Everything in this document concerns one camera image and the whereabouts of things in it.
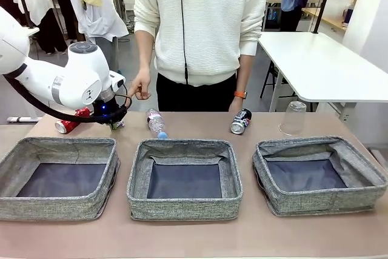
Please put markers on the large white table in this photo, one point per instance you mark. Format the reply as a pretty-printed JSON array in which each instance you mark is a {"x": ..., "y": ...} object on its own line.
[{"x": 318, "y": 65}]

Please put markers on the person's left forearm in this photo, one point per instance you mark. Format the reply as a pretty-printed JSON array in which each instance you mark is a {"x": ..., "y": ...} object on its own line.
[{"x": 244, "y": 72}]

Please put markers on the clear bottle with blue cap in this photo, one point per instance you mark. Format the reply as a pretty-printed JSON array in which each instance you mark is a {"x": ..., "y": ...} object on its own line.
[{"x": 155, "y": 122}]

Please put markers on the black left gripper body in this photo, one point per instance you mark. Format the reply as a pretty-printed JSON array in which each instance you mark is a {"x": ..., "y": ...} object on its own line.
[{"x": 104, "y": 113}]

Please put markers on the clear plastic cup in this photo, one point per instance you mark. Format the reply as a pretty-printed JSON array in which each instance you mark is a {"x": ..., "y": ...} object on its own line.
[{"x": 292, "y": 119}]

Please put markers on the grey fabric basket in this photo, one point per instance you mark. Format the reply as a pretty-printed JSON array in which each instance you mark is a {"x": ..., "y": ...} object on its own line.
[
  {"x": 318, "y": 203},
  {"x": 45, "y": 207},
  {"x": 182, "y": 209}
]

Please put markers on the white paper ball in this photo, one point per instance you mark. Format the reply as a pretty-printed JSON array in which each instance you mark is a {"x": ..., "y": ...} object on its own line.
[{"x": 121, "y": 123}]

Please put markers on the wooden background table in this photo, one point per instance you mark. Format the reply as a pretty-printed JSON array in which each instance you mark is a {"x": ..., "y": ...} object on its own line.
[{"x": 324, "y": 18}]

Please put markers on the person's right forearm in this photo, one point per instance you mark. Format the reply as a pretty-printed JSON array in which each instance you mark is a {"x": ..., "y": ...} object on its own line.
[{"x": 145, "y": 49}]

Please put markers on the crushed red soda can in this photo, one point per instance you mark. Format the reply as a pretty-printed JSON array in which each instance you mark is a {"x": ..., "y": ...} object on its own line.
[{"x": 68, "y": 125}]

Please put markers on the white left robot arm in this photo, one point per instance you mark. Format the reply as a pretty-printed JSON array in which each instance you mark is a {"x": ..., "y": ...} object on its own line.
[{"x": 75, "y": 83}]

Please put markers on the orange wrist band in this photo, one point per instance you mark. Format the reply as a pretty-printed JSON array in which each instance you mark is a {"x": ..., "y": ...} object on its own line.
[{"x": 240, "y": 94}]

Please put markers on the crushed dark blue soda can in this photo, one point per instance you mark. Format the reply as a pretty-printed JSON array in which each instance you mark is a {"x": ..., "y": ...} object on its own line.
[{"x": 241, "y": 122}]

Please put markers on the bystander in white shirt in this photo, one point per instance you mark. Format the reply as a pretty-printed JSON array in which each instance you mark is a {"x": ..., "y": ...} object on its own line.
[{"x": 36, "y": 4}]

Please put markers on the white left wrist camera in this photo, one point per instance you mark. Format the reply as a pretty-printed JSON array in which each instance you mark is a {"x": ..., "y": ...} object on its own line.
[{"x": 117, "y": 80}]

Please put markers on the person in white sweater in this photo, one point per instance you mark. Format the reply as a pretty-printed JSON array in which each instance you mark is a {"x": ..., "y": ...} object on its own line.
[{"x": 206, "y": 28}]

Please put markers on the person's right hand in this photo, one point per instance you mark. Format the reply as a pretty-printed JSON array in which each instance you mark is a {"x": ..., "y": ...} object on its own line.
[{"x": 142, "y": 84}]

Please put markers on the translucent plastic box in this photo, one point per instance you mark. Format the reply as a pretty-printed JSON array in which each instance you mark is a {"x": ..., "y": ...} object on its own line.
[{"x": 339, "y": 4}]

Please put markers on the person's left hand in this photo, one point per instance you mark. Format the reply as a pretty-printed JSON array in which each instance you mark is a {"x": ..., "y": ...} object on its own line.
[{"x": 238, "y": 104}]

